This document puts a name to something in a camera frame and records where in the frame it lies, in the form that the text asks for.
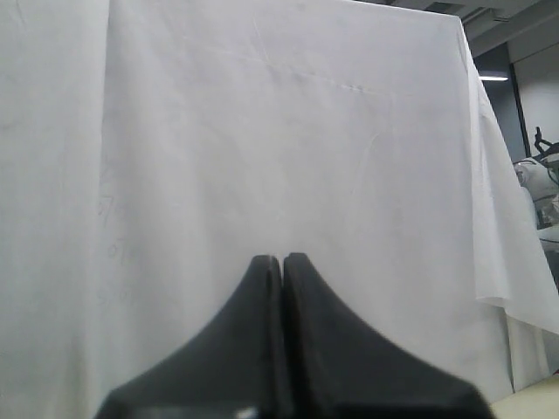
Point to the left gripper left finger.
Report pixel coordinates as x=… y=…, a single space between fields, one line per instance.
x=231 y=369

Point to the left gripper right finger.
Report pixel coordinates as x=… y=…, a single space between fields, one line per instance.
x=343 y=368

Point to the white backdrop curtain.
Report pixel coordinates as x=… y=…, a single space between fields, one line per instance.
x=151 y=149

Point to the white covered background equipment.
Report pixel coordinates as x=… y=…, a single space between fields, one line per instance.
x=538 y=176

